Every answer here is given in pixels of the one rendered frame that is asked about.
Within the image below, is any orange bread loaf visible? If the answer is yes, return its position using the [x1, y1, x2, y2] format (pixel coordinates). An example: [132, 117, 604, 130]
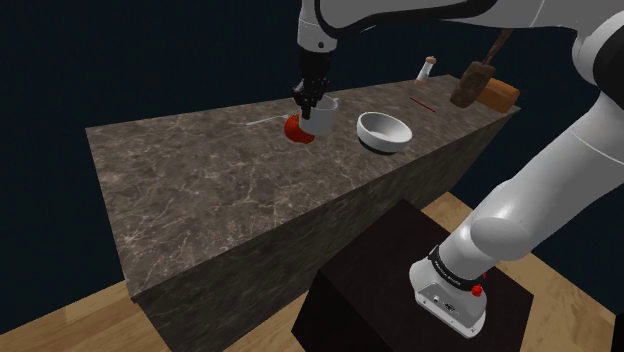
[475, 77, 521, 115]

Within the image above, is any dark robot stand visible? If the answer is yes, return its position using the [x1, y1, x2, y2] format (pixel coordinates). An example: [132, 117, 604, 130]
[290, 198, 535, 352]

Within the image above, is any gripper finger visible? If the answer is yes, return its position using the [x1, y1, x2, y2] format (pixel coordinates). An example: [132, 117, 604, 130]
[291, 80, 314, 121]
[312, 79, 330, 107]

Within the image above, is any white mug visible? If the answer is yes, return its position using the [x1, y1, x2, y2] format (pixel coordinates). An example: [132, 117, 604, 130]
[298, 95, 340, 138]

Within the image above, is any red tomato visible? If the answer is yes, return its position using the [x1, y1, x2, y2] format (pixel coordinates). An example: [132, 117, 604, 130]
[283, 112, 316, 145]

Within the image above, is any corked salt shaker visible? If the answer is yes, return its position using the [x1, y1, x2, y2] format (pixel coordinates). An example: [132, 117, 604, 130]
[413, 55, 438, 88]

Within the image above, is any brown wooden mallet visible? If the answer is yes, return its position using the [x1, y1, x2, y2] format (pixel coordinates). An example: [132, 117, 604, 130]
[448, 28, 515, 110]

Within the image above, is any white bowl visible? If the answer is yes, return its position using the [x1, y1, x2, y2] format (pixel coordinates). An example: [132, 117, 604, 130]
[356, 110, 414, 157]

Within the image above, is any thin red pen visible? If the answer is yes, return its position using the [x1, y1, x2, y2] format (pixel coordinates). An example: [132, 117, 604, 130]
[408, 96, 437, 114]

